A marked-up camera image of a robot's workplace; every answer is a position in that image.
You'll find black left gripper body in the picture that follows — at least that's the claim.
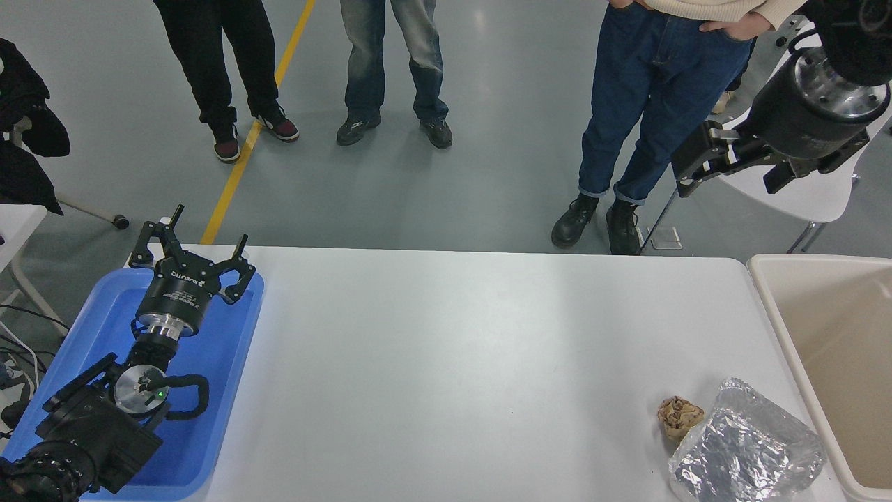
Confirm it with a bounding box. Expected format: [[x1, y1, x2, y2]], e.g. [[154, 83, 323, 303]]
[[136, 255, 225, 328]]

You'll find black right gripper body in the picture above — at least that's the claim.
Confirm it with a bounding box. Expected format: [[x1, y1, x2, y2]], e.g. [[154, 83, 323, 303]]
[[739, 63, 872, 172]]

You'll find silver foil plate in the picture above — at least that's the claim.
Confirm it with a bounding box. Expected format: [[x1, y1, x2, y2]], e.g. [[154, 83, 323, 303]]
[[668, 377, 828, 502]]

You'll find person's left hand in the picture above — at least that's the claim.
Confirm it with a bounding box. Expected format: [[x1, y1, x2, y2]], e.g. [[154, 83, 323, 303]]
[[699, 11, 774, 41]]

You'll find white plastic chair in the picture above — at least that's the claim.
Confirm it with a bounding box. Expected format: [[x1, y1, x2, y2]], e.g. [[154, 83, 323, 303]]
[[641, 28, 892, 254]]

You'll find office chair leg with caster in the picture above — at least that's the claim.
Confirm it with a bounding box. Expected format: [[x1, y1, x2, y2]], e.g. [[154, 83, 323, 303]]
[[56, 197, 131, 231]]

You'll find person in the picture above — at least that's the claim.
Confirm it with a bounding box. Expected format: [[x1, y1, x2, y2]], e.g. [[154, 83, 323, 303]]
[[336, 0, 454, 149], [152, 0, 300, 165], [711, 38, 758, 116], [551, 0, 809, 256]]

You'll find blue plastic tray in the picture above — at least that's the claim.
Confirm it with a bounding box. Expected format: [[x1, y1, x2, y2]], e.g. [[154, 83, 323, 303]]
[[0, 268, 266, 501]]

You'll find black jacket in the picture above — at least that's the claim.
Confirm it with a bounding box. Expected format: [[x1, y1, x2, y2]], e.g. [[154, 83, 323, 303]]
[[0, 38, 71, 215]]

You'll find large pale plastic bin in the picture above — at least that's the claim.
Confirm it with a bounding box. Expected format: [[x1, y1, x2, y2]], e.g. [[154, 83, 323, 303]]
[[747, 254, 892, 502]]

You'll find crumpled tan paper ball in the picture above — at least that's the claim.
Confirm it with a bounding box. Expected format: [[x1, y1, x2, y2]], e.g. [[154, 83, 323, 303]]
[[657, 396, 705, 441]]

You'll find black floor cable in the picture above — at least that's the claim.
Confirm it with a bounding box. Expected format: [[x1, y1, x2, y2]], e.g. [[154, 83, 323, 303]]
[[0, 303, 70, 332]]

